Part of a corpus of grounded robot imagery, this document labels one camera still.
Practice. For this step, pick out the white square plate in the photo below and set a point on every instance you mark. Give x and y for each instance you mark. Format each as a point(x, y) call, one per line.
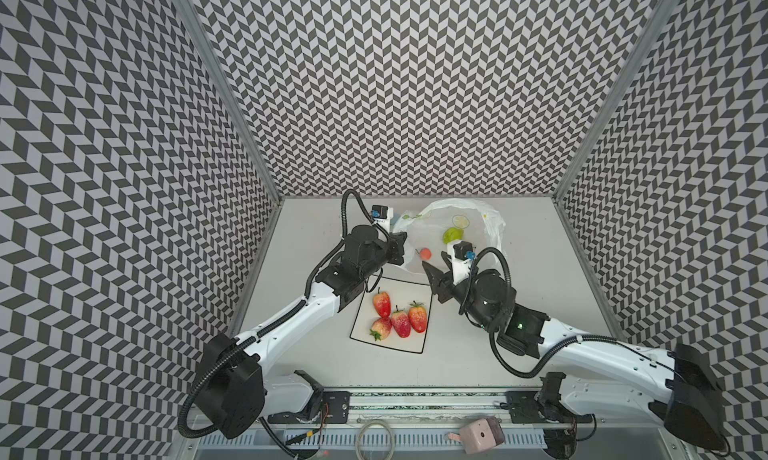
point(402, 294)

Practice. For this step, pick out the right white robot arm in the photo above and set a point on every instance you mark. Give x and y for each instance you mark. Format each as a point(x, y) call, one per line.
point(582, 373)

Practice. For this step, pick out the white plastic bag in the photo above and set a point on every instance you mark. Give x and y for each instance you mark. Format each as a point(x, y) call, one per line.
point(439, 224)

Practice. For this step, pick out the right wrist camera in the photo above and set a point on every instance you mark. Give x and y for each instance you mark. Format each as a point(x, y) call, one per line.
point(462, 256)

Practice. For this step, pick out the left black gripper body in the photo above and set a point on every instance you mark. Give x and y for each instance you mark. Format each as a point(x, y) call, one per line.
point(380, 260)

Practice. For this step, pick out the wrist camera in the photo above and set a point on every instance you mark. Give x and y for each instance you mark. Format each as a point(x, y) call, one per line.
point(462, 256)
point(382, 216)

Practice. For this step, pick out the green fake pear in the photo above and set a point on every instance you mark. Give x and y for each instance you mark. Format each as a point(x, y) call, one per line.
point(452, 234)

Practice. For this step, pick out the pink fake peach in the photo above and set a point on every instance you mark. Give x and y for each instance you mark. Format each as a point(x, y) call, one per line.
point(425, 254)

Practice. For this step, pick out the aluminium front rail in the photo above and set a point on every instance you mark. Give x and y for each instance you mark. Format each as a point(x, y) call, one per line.
point(432, 406)

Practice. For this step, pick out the red fake strawberry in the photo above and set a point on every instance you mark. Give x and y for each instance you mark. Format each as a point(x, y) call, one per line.
point(418, 317)
point(381, 329)
point(382, 304)
point(401, 323)

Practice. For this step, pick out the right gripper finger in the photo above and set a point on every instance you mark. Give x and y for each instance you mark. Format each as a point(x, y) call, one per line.
point(448, 260)
point(437, 280)

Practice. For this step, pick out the pink box device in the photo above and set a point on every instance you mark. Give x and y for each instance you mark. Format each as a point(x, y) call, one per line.
point(479, 436)

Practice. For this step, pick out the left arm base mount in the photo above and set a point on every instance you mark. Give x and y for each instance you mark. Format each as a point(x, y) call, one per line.
point(300, 399)

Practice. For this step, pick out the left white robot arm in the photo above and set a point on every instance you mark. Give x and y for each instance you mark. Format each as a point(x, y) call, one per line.
point(234, 386)

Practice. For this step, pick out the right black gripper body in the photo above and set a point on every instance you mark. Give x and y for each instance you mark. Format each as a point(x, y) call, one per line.
point(447, 278)

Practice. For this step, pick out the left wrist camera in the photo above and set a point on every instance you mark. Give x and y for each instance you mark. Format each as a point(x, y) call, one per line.
point(382, 216)

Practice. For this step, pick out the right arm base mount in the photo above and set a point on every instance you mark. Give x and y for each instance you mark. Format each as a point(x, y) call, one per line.
point(543, 405)

